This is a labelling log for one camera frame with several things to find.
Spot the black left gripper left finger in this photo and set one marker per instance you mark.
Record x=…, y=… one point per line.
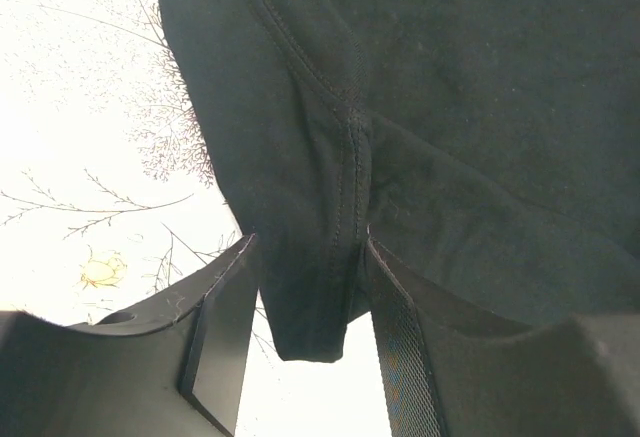
x=170, y=365

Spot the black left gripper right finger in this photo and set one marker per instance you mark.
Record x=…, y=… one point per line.
x=451, y=368

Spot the black t shirt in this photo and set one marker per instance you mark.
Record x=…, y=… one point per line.
x=492, y=145

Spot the floral patterned table mat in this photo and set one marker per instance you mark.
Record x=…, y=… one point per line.
x=105, y=198

